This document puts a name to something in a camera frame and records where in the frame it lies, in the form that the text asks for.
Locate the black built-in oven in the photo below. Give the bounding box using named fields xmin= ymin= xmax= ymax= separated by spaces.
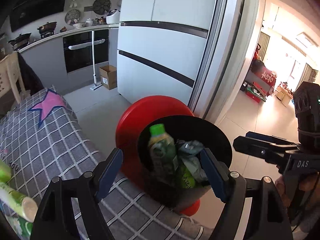
xmin=63 ymin=29 xmax=109 ymax=73

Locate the green white carton box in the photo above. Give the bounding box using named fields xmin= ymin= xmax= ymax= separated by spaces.
xmin=5 ymin=216 xmax=33 ymax=239

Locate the green tea bottle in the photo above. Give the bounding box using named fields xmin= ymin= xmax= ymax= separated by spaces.
xmin=148 ymin=124 xmax=179 ymax=184

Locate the white rice cooker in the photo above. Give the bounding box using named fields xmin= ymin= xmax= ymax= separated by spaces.
xmin=106 ymin=9 xmax=120 ymax=24

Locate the cream plastic chair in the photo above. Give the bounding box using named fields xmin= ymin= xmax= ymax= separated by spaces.
xmin=1 ymin=51 xmax=27 ymax=104

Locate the black trash bin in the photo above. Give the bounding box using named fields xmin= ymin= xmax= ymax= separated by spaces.
xmin=138 ymin=115 xmax=232 ymax=212

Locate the white stick vacuum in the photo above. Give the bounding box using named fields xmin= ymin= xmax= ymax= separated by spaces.
xmin=68 ymin=29 xmax=106 ymax=92

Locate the black range hood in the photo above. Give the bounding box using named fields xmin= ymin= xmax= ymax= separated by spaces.
xmin=9 ymin=0 xmax=65 ymax=32

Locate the white refrigerator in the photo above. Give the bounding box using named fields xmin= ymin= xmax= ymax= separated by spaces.
xmin=117 ymin=0 xmax=217 ymax=103

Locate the person right hand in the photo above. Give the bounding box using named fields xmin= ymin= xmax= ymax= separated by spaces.
xmin=275 ymin=172 xmax=319 ymax=221

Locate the green snack bag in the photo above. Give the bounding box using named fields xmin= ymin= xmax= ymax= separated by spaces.
xmin=0 ymin=160 xmax=12 ymax=183

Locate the red round stool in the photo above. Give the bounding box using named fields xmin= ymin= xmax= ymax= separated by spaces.
xmin=115 ymin=95 xmax=202 ymax=217

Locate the black wok on stove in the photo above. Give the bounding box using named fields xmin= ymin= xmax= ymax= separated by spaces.
xmin=8 ymin=33 xmax=31 ymax=51

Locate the cardboard box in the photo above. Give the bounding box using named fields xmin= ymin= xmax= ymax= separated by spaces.
xmin=99 ymin=65 xmax=117 ymax=90

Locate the blue plastic bag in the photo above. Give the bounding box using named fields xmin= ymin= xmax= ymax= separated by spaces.
xmin=176 ymin=140 xmax=208 ymax=183

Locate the grey checkered tablecloth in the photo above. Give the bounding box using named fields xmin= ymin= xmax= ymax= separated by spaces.
xmin=1 ymin=89 xmax=212 ymax=239

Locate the white green lotion bottle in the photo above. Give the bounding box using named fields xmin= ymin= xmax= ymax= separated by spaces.
xmin=1 ymin=181 xmax=38 ymax=223

